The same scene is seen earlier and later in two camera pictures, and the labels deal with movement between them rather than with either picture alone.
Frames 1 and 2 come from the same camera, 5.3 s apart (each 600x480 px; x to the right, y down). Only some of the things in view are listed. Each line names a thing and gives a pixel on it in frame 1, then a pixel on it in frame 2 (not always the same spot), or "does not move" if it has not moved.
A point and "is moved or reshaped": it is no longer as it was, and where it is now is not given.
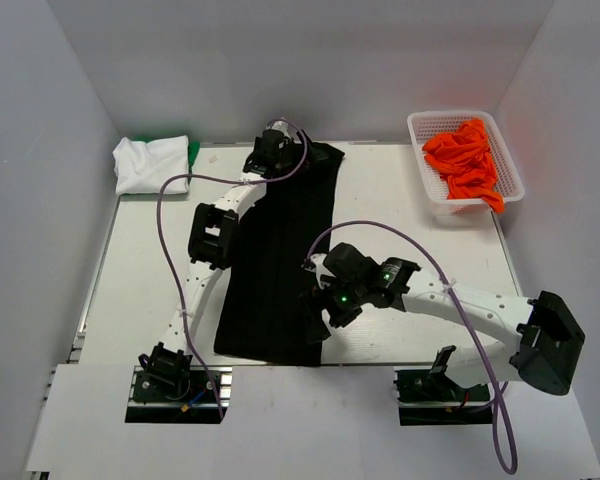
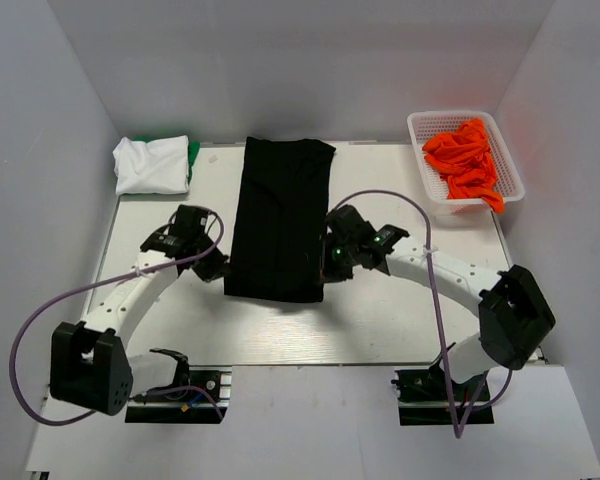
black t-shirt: x=262 y=316 is moved or reshaped
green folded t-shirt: x=193 y=147 does not move
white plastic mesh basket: x=507 y=176 does not move
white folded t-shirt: x=142 y=168 does not move
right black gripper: x=314 y=301 -> x=329 y=272
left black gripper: x=288 y=143 -> x=209 y=273
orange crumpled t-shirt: x=463 y=158 does not move
